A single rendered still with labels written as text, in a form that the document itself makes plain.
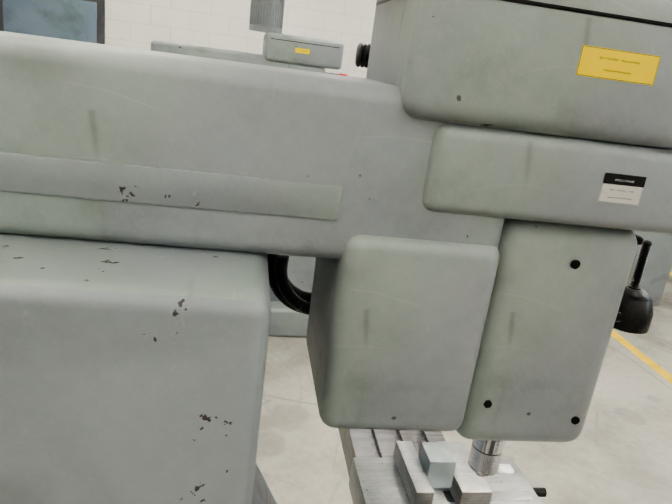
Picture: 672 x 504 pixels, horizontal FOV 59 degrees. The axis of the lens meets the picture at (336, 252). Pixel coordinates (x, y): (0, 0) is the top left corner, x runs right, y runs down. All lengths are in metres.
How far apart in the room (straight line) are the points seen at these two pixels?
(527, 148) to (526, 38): 0.11
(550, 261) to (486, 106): 0.22
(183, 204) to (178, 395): 0.20
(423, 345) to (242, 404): 0.24
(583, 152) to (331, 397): 0.41
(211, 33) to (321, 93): 6.64
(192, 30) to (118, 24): 0.80
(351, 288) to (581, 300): 0.30
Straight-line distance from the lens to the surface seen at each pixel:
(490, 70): 0.65
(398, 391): 0.75
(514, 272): 0.75
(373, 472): 1.23
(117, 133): 0.64
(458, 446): 1.29
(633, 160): 0.75
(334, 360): 0.71
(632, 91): 0.72
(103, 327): 0.57
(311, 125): 0.63
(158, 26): 7.31
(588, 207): 0.74
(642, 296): 0.99
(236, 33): 7.24
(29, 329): 0.59
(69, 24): 7.45
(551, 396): 0.85
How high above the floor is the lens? 1.78
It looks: 18 degrees down
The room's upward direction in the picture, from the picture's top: 8 degrees clockwise
